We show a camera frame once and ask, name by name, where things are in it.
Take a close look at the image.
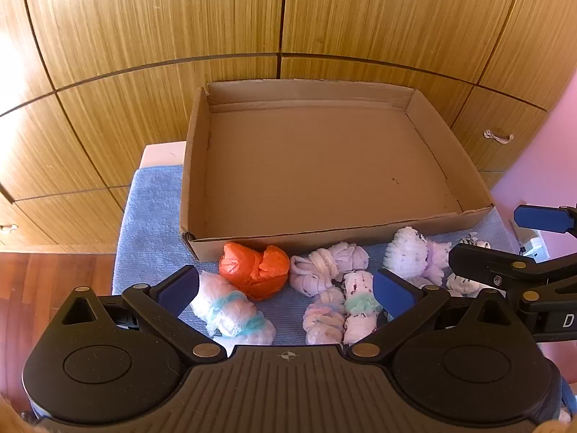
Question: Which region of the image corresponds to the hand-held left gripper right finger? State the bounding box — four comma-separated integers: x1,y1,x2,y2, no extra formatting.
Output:
345,268,519,364

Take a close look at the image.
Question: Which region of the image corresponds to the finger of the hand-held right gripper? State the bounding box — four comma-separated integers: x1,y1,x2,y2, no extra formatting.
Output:
448,244,577,312
514,205,577,237

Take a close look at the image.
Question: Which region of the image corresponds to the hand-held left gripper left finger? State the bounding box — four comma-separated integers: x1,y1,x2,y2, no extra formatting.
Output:
61,265,227,366

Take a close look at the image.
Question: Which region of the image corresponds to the white patterned bundle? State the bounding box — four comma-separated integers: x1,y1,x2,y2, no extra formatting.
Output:
446,232,492,298

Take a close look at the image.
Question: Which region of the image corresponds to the purple-print bundle with green band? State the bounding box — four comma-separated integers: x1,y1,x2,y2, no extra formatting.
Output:
342,271,384,346

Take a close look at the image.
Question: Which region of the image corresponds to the white fluffy bundle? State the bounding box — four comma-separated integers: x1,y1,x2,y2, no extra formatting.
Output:
383,226,429,280

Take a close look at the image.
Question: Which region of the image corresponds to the white bundle with teal bands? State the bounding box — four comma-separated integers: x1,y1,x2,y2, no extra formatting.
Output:
189,271,277,347

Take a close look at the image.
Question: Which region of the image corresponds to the white ribbed bundle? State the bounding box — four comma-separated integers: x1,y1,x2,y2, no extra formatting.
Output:
288,242,371,297

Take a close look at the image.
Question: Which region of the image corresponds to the orange crinkled bundle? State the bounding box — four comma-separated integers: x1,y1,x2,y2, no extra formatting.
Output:
219,242,290,302

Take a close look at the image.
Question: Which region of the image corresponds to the translucent pastel bundle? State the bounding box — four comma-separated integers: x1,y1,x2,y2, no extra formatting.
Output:
303,286,348,346

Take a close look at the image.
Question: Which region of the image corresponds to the brown cardboard box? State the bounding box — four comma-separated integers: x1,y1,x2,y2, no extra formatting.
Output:
179,79,497,263

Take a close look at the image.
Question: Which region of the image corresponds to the blue terry towel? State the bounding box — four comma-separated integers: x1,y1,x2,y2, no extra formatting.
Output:
112,165,519,348

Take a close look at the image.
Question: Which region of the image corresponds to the white small table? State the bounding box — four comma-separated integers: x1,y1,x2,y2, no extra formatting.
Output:
140,142,186,170

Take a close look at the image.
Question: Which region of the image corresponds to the wooden wardrobe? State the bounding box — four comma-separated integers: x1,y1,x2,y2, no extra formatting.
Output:
0,0,577,255

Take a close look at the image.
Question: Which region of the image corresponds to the white wall fixture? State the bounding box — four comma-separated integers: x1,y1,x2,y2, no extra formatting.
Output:
518,230,548,260

